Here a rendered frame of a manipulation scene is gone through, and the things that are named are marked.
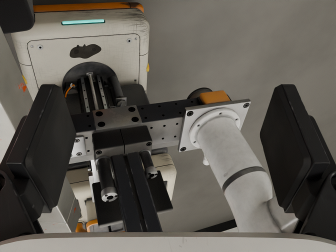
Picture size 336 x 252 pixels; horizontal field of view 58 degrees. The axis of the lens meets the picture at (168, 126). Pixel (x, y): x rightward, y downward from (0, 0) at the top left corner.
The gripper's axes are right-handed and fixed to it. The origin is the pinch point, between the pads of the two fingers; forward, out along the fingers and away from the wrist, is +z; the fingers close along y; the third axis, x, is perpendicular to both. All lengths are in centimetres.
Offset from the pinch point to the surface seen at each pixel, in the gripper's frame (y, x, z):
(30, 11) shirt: -27, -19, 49
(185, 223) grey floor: 22, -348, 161
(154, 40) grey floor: -8, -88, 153
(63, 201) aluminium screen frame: -12.1, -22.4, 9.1
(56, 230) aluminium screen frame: -14.0, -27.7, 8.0
